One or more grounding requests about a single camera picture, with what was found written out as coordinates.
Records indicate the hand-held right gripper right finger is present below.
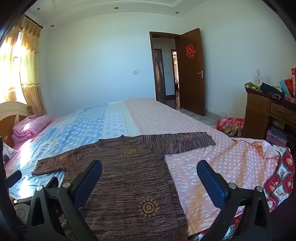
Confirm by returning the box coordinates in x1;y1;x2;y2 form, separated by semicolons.
196;160;273;241

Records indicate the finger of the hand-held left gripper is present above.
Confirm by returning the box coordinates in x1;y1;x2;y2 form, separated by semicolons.
5;170;22;189
45;176;65;193

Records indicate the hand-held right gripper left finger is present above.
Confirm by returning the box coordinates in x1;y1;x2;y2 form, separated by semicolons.
24;159;103;241

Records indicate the brown knitted sweater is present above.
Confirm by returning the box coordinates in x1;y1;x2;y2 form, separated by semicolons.
32;132;216;241

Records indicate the white patterned pillow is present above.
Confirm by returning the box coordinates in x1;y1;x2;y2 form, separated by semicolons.
3;146;18;163

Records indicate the pink folded blanket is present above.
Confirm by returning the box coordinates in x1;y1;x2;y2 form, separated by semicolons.
12;115;52;143

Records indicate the red cloth pile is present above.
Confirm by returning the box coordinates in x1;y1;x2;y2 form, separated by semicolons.
216;116;245;137

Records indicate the wooden bed headboard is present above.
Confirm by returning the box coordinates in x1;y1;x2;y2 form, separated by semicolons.
0;101;29;149

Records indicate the cartoon printed quilt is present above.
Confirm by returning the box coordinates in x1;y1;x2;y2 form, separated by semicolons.
187;142;295;241

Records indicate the blue pink dotted bed sheet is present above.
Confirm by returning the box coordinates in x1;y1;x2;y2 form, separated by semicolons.
5;97;281;234

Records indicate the wooden desk with drawers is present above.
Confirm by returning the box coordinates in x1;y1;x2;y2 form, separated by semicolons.
244;89;296;147

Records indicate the brown wooden door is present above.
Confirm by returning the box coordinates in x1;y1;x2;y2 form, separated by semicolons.
174;28;206;117

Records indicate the green patterned cloth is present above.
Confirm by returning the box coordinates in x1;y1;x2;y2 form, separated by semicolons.
244;82;262;93

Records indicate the black bag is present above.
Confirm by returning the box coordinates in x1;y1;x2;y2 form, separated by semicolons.
260;82;285;99

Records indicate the yellow patterned curtain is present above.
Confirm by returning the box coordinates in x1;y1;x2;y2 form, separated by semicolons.
0;15;48;117

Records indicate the red gift bag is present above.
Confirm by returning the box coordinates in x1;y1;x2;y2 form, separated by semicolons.
290;68;296;96

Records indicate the dark curtain rod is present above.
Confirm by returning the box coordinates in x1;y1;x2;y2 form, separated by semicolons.
23;14;44;29

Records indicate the brown door frame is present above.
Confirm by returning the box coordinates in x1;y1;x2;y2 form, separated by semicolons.
149;31;183;102

